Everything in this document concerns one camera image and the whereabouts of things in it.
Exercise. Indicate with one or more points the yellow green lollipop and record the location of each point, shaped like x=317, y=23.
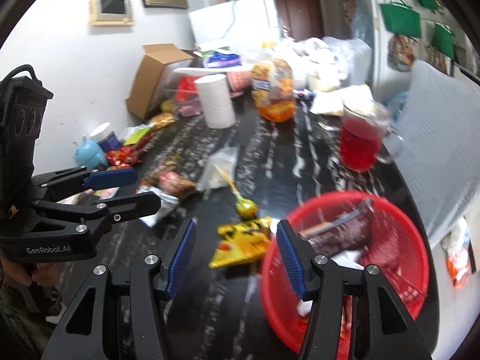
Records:
x=246, y=208

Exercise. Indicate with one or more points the dark brown chocolate packet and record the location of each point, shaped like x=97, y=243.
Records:
x=349, y=232

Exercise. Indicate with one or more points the red bag in tray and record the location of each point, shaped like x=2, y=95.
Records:
x=186, y=88

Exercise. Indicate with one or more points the pink eraser block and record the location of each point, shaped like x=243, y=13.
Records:
x=188, y=111

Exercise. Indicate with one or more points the green tote bag lower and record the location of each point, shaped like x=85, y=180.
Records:
x=443, y=40

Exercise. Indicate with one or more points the red plastic basket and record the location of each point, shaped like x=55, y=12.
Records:
x=392, y=242

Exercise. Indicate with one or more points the framed wall panel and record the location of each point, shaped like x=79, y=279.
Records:
x=110, y=13

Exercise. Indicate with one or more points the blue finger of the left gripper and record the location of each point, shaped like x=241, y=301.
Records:
x=135, y=206
x=111, y=179

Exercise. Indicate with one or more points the glass mug red drink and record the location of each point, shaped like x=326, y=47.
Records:
x=367, y=136

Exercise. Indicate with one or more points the green label packet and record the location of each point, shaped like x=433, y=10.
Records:
x=132, y=135

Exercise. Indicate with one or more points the person's left hand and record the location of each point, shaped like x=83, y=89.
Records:
x=45, y=274

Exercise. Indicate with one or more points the red snack pile packet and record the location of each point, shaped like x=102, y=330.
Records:
x=128, y=155

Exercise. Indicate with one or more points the blue robot humidifier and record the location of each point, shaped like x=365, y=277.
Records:
x=90, y=155

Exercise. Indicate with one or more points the white cabinet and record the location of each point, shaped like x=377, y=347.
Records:
x=235, y=24

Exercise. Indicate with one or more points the white lidded blue jar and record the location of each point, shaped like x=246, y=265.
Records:
x=105, y=137

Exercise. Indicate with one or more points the white paper towel roll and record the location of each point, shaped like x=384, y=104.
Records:
x=214, y=96

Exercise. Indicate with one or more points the clear zip bag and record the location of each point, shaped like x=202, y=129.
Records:
x=226, y=159

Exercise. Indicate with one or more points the clear plastic tray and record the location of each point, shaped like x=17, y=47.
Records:
x=171, y=105

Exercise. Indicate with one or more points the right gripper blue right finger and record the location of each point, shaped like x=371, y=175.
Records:
x=291, y=248

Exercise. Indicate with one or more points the silver foil packet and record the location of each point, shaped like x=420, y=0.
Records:
x=168, y=203

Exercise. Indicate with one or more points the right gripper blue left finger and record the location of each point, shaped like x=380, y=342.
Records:
x=178, y=263

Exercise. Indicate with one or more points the yellow black snack packet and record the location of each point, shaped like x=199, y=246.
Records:
x=241, y=243

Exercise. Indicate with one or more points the iced tea bottle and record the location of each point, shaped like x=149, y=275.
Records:
x=272, y=85

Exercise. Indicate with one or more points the yellow nuts packet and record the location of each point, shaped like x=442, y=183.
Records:
x=162, y=120

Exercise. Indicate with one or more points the brown red jerky packet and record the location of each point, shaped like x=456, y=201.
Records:
x=169, y=181

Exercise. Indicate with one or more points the brown cardboard box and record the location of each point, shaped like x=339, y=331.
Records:
x=155, y=72

